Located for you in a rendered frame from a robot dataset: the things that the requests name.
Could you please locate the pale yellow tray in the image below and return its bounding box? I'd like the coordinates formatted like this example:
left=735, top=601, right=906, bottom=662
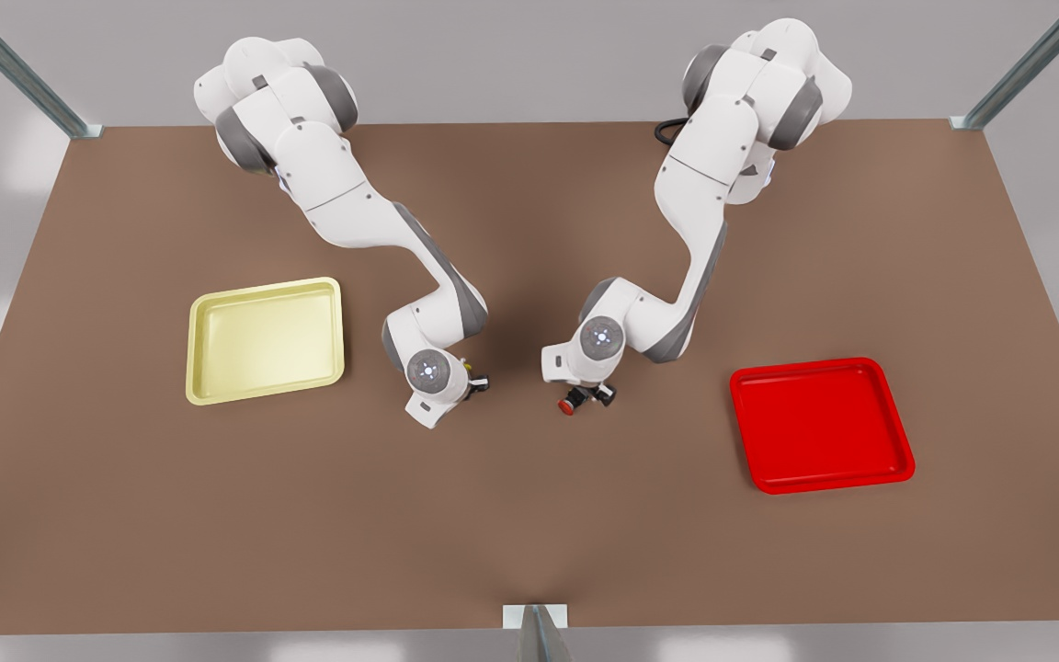
left=186, top=277, right=346, bottom=406

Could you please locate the red tray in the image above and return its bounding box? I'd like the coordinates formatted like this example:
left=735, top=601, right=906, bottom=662
left=729, top=357, right=917, bottom=496

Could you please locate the silver frame post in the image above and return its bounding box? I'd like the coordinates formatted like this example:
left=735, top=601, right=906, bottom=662
left=0, top=0, right=104, bottom=140
left=949, top=0, right=1059, bottom=131
left=502, top=603, right=570, bottom=662

